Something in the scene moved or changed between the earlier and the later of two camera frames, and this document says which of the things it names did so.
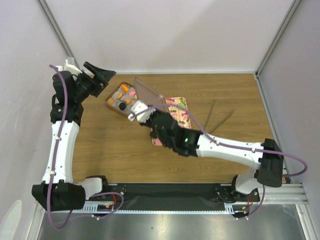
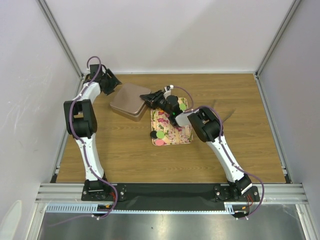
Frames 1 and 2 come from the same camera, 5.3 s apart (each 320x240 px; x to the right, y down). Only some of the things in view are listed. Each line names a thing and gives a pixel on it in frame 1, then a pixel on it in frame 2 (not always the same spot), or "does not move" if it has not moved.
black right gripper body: x=149 y=123 to x=159 y=102
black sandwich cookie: x=153 y=134 does not move
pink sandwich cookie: x=158 y=142 does not move
